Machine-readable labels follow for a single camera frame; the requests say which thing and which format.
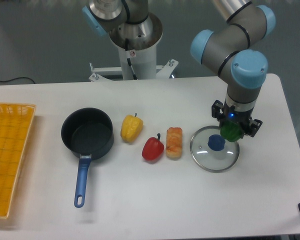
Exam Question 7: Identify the yellow bell pepper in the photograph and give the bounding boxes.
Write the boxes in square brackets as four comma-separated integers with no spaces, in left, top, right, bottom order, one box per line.
[120,113,144,143]

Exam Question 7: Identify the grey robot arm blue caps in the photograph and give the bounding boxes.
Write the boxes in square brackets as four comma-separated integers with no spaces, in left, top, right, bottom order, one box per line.
[82,0,276,142]

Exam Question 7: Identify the black cable on floor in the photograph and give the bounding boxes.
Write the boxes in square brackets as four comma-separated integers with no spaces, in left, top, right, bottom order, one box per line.
[0,76,36,84]

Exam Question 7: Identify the yellow plastic basket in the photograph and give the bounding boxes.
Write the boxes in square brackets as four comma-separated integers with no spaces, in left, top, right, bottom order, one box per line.
[0,102,36,219]

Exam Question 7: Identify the green bell pepper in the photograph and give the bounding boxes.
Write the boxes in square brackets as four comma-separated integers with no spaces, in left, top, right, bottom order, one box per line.
[220,121,243,142]

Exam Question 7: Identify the toasted bread loaf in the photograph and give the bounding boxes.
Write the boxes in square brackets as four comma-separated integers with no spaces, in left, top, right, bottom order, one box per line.
[165,127,183,159]

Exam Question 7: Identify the black cable on pedestal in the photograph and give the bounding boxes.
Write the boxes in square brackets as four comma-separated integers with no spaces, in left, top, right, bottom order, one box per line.
[124,37,138,81]

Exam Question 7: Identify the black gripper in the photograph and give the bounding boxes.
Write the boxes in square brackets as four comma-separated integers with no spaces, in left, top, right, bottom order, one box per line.
[211,99,263,138]

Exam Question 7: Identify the red bell pepper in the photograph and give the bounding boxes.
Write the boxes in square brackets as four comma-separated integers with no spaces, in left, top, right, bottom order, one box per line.
[141,133,165,161]

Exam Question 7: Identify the glass lid blue knob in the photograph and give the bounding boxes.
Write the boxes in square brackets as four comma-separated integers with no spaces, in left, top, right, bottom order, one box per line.
[189,125,240,173]

